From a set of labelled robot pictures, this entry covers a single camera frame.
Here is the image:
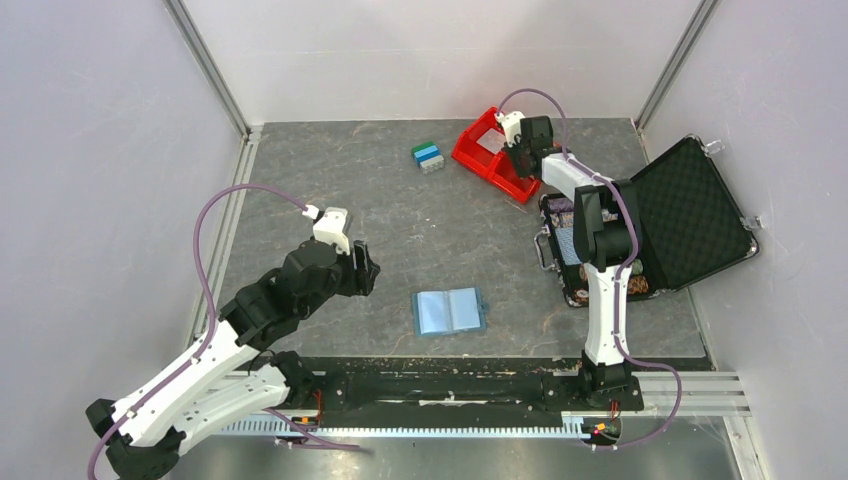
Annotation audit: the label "blue card holder wallet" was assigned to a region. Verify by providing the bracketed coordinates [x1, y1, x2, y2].
[411, 287, 489, 337]

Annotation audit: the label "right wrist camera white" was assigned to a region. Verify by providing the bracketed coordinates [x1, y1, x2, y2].
[495, 111, 525, 147]

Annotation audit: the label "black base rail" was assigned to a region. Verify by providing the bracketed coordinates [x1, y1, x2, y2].
[185, 354, 713, 432]

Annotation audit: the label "aluminium frame post right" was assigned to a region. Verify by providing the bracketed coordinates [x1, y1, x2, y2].
[634, 0, 721, 135]

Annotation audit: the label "aluminium frame post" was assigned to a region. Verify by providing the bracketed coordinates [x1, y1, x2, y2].
[163, 0, 252, 138]
[634, 0, 721, 135]

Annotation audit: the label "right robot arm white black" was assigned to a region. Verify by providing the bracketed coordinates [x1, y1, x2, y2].
[496, 111, 641, 408]

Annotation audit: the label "orange brown chip row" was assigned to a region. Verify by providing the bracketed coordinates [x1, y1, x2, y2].
[627, 275, 650, 296]

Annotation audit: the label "purple brown chip row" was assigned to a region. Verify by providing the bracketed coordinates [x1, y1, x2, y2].
[548, 197, 574, 228]

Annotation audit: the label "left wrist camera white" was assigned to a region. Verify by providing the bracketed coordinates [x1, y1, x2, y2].
[303, 204, 351, 255]

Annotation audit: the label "black poker chip case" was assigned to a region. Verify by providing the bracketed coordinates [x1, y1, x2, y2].
[534, 135, 760, 308]

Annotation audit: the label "stacked green blue white blocks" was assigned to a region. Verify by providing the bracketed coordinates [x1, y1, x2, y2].
[411, 142, 445, 174]

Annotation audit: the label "aluminium frame post left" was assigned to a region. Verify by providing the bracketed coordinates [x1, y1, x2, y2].
[163, 0, 252, 138]

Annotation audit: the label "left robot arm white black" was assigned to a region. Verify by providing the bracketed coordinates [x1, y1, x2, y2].
[85, 238, 380, 479]

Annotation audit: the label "blue playing card deck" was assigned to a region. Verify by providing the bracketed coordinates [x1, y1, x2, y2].
[555, 226, 581, 266]

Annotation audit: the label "red divided plastic bin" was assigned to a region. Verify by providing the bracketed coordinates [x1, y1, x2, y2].
[451, 106, 541, 204]

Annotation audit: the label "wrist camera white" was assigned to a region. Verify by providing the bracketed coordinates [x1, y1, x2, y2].
[495, 111, 525, 147]
[303, 204, 351, 255]

